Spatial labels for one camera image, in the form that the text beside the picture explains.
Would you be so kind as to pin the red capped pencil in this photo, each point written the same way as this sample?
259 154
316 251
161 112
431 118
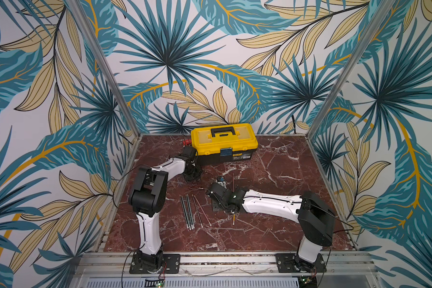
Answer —
201 208

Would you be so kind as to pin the green pencil with eraser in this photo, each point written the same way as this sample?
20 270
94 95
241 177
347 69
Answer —
191 214

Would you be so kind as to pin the dark blue printed pencil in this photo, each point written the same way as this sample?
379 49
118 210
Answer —
188 198

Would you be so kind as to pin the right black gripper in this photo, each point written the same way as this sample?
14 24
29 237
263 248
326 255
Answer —
216 196

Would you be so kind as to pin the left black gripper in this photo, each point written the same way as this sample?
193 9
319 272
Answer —
199 171

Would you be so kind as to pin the yellow black toolbox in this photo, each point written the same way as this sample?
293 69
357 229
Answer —
221 144

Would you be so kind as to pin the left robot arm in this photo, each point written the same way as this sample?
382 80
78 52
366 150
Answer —
148 197

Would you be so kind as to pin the red object behind toolbox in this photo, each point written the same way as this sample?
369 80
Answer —
187 142

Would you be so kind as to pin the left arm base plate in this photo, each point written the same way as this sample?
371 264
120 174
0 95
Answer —
153 264

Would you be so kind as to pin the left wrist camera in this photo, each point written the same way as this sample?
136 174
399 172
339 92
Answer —
189 154

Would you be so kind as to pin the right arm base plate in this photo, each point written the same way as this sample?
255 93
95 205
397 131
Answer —
292 263

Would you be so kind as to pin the aluminium front rail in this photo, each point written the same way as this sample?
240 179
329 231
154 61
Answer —
193 264

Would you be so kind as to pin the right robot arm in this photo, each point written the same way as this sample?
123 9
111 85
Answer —
314 216

